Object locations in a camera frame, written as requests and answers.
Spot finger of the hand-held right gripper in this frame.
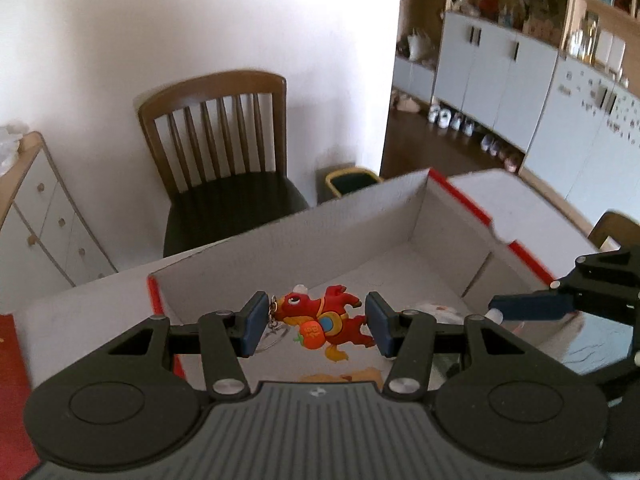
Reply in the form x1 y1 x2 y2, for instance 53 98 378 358
489 280 581 322

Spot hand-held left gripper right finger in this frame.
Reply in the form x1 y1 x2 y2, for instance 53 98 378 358
366 291 543 402

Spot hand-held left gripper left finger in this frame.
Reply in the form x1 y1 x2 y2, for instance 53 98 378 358
95 291 271 402

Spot red dragon keychain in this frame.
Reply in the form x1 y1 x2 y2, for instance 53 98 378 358
267 284 376 362

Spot white cardboard box red edges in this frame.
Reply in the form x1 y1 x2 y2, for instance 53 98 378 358
147 167 556 386

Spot brown wooden chair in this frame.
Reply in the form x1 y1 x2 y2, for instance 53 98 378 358
134 70 311 258
587 211 640 253

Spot yellow rimmed trash bin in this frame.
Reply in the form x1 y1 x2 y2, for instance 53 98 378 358
316 164 384 206

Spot white cabinet with stickers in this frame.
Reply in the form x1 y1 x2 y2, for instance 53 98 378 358
520 55 640 216

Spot row of shoes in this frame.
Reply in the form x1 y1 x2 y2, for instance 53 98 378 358
427 102 526 171

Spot pink slippers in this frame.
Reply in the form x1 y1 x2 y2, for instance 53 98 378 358
392 91 423 112

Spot white double door cabinet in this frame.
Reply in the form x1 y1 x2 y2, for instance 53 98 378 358
432 10 558 151

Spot white sideboard with drawers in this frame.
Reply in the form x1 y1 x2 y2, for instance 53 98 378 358
0 131 118 311

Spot group of glass bottles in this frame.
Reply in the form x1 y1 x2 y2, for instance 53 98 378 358
567 12 630 81

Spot low white cabinet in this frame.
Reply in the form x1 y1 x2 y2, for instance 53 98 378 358
392 55 436 106

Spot red paper box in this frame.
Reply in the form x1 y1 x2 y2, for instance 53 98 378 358
0 312 46 480

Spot white bag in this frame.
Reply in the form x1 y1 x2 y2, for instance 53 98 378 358
406 29 433 60

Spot row of shelf ornaments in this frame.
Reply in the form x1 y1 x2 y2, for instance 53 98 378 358
450 0 566 46

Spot clear plastic bag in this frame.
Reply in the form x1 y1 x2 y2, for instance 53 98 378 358
0 121 28 176

